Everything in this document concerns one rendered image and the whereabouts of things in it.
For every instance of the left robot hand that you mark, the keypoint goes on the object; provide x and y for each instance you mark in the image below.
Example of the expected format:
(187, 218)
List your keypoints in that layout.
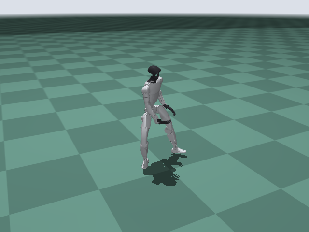
(167, 106)

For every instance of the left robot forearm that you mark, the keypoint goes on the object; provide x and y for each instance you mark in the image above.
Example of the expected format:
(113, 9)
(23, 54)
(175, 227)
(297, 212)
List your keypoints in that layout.
(161, 99)

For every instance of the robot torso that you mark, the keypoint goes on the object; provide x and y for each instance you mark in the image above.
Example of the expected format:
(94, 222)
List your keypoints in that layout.
(154, 93)

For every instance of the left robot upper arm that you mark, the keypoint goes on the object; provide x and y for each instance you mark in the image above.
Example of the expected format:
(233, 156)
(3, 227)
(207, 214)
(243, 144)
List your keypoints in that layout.
(161, 79)

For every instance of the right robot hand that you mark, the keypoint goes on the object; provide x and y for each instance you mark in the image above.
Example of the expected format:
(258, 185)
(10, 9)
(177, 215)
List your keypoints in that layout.
(163, 122)

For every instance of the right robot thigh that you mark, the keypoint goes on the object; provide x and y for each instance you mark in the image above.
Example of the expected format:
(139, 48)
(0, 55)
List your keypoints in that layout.
(146, 123)

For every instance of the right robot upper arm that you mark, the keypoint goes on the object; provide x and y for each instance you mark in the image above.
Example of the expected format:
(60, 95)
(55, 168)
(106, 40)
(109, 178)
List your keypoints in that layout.
(145, 91)

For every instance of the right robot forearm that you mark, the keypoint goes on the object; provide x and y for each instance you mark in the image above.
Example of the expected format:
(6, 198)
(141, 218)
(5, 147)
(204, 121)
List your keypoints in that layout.
(152, 113)

